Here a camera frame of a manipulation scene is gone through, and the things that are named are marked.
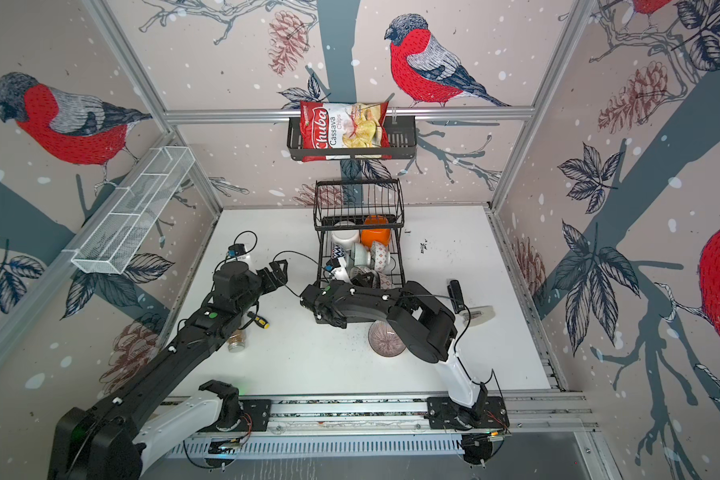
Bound teal concentric pattern bowl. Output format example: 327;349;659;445
352;243;371;267

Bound purple striped bowl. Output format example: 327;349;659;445
368;320;406;358

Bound white ceramic bowl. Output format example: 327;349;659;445
330;220;360;248

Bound grey green patterned bowl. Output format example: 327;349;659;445
370;241;391;272

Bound orange plastic bowl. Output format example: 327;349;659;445
360;215;392;249

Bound white brown dotted bowl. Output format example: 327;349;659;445
350;267;381;288

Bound orange white patterned bowl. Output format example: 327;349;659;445
330;244;346;260

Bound blue patterned bowl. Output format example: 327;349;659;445
378;272;394;290

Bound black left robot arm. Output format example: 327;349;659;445
48;260;288;479

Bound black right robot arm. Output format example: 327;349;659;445
300;281;509;436

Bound small glass jar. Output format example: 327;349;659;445
227;329;247;353

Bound white tape roll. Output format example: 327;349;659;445
463;305;495;326

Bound red cassava chips bag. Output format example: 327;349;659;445
299;101;390;151

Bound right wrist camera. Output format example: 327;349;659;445
325;257;350;282

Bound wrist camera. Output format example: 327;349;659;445
227;243;247;259
325;257;350;282

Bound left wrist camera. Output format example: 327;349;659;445
227;243;247;259

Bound black wire dish rack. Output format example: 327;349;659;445
312;179;406;287

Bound white wire mesh basket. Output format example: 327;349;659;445
71;146;195;274

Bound black wall shelf basket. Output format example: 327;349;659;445
286;116;417;161

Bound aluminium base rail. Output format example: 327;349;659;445
171;391;597;462

